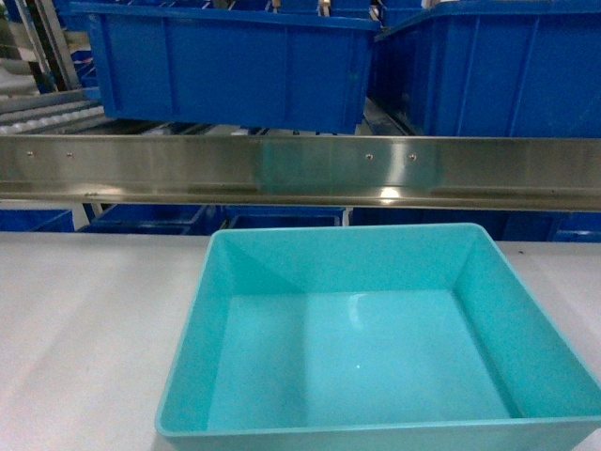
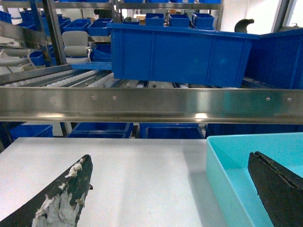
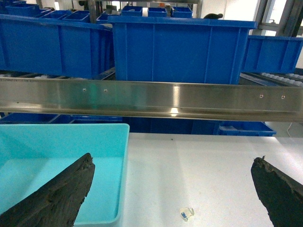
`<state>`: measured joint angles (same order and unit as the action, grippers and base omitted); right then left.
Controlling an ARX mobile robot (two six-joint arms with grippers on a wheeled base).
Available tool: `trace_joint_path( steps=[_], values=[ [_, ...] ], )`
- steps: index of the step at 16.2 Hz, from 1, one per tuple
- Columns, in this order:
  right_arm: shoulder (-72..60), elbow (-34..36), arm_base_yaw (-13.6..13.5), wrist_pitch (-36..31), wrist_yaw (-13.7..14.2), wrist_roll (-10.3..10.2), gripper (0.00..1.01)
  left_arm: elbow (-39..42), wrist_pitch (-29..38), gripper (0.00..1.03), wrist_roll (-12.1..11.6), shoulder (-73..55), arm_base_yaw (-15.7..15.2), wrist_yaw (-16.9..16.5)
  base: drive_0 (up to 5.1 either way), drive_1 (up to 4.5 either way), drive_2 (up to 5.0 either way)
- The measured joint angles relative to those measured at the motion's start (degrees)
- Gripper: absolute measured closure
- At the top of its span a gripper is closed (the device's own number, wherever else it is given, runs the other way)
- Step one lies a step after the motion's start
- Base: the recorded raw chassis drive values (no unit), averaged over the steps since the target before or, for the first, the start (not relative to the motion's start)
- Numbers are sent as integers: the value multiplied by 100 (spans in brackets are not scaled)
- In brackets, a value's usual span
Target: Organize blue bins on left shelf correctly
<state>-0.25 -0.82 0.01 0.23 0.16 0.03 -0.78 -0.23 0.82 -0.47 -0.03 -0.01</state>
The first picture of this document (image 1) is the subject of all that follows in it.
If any teal plastic bin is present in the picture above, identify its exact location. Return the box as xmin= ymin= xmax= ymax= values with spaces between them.
xmin=155 ymin=224 xmax=600 ymax=450

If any blue bin lower middle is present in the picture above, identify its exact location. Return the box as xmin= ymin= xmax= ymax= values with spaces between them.
xmin=224 ymin=205 xmax=346 ymax=229

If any blue bin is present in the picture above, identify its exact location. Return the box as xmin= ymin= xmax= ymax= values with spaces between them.
xmin=224 ymin=205 xmax=346 ymax=229
xmin=349 ymin=208 xmax=568 ymax=241
xmin=1 ymin=210 xmax=75 ymax=233
xmin=368 ymin=1 xmax=600 ymax=138
xmin=71 ymin=1 xmax=379 ymax=134
xmin=79 ymin=204 xmax=223 ymax=236

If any blue bin lower left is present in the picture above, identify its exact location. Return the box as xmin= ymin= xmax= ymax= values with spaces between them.
xmin=79 ymin=204 xmax=223 ymax=236

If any blue bin upper left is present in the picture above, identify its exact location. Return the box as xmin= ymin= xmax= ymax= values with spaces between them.
xmin=71 ymin=1 xmax=379 ymax=134

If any blue bin lower right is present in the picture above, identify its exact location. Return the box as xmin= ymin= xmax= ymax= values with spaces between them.
xmin=349 ymin=208 xmax=568 ymax=241

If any blue bin upper right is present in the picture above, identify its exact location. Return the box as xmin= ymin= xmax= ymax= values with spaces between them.
xmin=368 ymin=1 xmax=600 ymax=138

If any roller conveyor track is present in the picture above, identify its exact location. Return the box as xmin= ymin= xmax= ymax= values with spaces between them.
xmin=1 ymin=90 xmax=105 ymax=136

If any blue bin far left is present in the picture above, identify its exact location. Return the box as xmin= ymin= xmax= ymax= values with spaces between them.
xmin=1 ymin=210 xmax=75 ymax=233

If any stainless steel shelf rail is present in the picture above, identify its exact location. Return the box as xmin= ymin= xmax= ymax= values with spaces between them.
xmin=1 ymin=135 xmax=600 ymax=211

